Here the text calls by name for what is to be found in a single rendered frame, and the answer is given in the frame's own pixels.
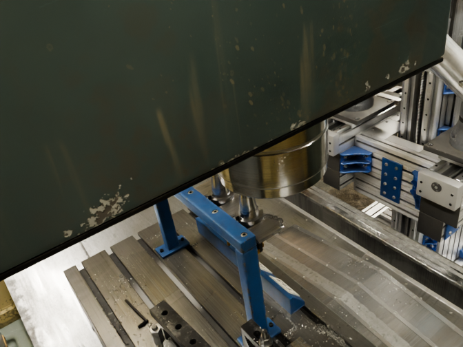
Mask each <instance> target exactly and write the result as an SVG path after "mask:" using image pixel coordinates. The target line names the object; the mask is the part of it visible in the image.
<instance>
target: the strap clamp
mask: <svg viewBox="0 0 463 347"><path fill-rule="evenodd" d="M240 330H241V335H242V339H243V346H244V347H280V346H278V344H277V343H276V342H275V341H274V340H273V339H272V338H271V337H270V335H269V334H268V333H267V329H265V328H264V329H262V328H260V326H259V325H258V324H257V323H256V322H255V321H254V320H253V319H250V320H249V321H247V322H245V323H244V324H243V325H242V326H240ZM260 344H262V345H263V346H262V345H260Z"/></svg>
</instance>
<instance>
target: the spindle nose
mask: <svg viewBox="0 0 463 347"><path fill-rule="evenodd" d="M328 158H329V129H328V119H327V120H324V121H322V122H321V123H318V124H317V125H314V126H312V127H310V128H308V129H306V130H304V131H302V132H300V133H298V134H296V135H294V136H292V137H290V138H288V139H286V140H284V141H282V142H280V143H278V144H276V145H274V146H272V147H270V148H268V149H266V150H264V151H262V152H260V153H258V154H256V155H254V156H252V157H250V158H248V159H246V160H244V161H242V162H240V163H238V164H236V165H234V166H232V167H230V168H228V169H226V170H224V171H222V172H220V173H218V179H219V180H220V182H221V183H222V184H223V186H225V187H226V188H227V189H229V190H230V191H233V192H234V193H237V194H239V195H242V196H246V197H249V198H259V199H273V198H284V197H287V196H292V195H294V194H297V193H300V192H302V191H304V190H306V189H308V188H310V187H312V186H313V185H315V184H316V183H317V182H318V181H319V180H320V179H321V178H322V177H323V176H324V174H325V172H326V170H327V161H328Z"/></svg>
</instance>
